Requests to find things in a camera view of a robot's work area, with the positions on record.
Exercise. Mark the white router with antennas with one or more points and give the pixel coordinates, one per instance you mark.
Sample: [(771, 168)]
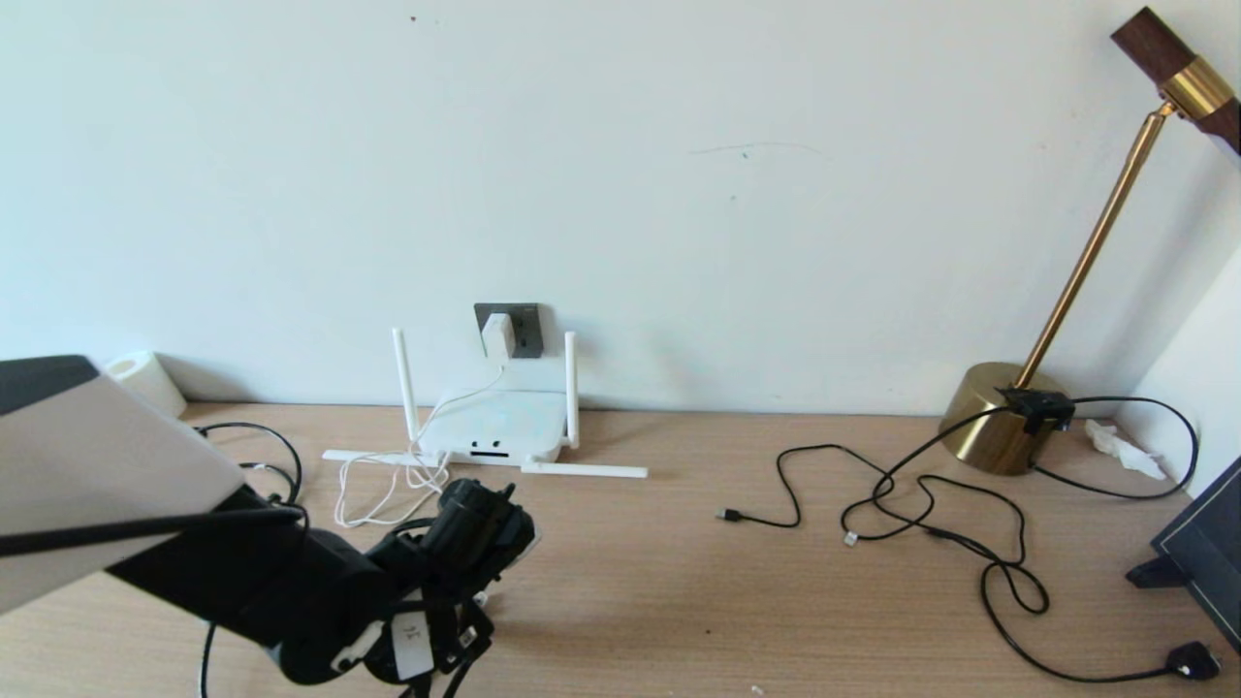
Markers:
[(499, 431)]

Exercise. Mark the gold desk lamp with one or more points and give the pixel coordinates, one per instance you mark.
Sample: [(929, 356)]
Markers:
[(989, 427)]

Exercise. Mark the white power adapter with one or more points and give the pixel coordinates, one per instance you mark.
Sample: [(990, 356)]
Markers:
[(499, 335)]

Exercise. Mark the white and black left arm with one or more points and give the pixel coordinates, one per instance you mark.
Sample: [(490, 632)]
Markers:
[(145, 465)]

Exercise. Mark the grey wall socket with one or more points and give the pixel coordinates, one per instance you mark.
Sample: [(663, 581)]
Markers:
[(528, 337)]

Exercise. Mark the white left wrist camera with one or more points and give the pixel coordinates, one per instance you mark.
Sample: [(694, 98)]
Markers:
[(414, 645)]

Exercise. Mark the black clip stand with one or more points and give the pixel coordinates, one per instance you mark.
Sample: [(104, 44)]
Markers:
[(1156, 574)]

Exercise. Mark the black clip on lamp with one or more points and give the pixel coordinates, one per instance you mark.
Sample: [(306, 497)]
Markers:
[(1035, 407)]

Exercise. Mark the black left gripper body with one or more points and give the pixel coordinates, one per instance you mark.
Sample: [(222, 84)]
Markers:
[(475, 528)]

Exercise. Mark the white toilet paper roll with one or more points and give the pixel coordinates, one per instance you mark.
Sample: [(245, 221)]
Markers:
[(150, 378)]

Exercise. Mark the crumpled white tissue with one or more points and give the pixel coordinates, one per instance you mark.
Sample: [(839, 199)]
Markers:
[(1123, 451)]

